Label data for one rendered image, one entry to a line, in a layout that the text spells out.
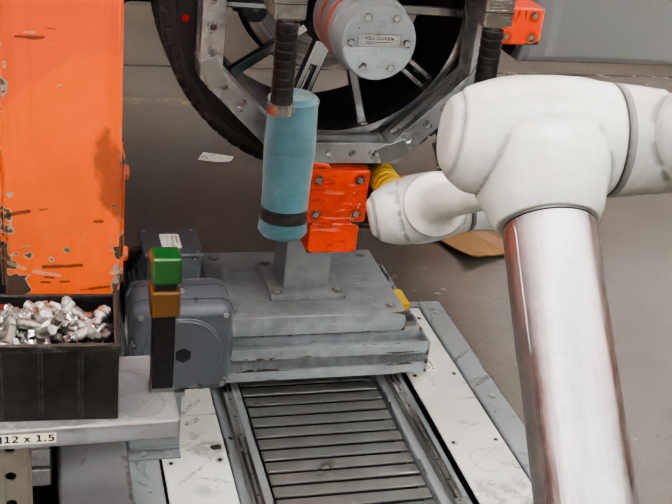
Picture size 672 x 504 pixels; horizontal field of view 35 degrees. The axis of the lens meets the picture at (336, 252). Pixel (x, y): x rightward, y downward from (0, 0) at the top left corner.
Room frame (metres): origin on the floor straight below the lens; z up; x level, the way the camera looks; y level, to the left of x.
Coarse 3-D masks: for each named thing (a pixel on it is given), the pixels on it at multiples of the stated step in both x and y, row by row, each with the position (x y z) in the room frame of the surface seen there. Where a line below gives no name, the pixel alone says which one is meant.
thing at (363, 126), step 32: (256, 0) 1.93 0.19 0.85; (448, 0) 2.10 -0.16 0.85; (416, 32) 2.19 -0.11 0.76; (448, 32) 2.06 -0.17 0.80; (224, 64) 1.88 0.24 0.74; (320, 64) 1.96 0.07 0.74; (416, 64) 2.01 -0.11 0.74; (448, 64) 2.01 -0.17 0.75; (256, 96) 1.97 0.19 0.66; (320, 96) 2.14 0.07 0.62; (352, 96) 1.98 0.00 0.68; (384, 96) 2.07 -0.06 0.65; (416, 96) 2.00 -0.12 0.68; (320, 128) 1.95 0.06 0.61; (352, 128) 1.96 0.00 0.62
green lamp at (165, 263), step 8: (152, 248) 1.27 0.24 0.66; (160, 248) 1.27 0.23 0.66; (168, 248) 1.27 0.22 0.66; (176, 248) 1.27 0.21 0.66; (152, 256) 1.25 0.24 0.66; (160, 256) 1.24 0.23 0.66; (168, 256) 1.25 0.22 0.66; (176, 256) 1.25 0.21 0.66; (152, 264) 1.24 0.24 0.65; (160, 264) 1.24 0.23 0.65; (168, 264) 1.24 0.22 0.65; (176, 264) 1.24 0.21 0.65; (152, 272) 1.24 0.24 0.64; (160, 272) 1.24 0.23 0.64; (168, 272) 1.24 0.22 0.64; (176, 272) 1.24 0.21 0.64; (152, 280) 1.24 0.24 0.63; (160, 280) 1.24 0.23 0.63; (168, 280) 1.24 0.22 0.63; (176, 280) 1.24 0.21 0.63
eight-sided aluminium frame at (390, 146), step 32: (224, 0) 1.79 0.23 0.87; (224, 32) 1.80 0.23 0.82; (480, 32) 1.94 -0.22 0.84; (224, 96) 1.80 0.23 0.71; (448, 96) 1.92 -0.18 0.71; (256, 128) 1.82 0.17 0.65; (416, 128) 1.91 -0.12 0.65; (320, 160) 1.85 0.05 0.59; (352, 160) 1.87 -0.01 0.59; (384, 160) 1.89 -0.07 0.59
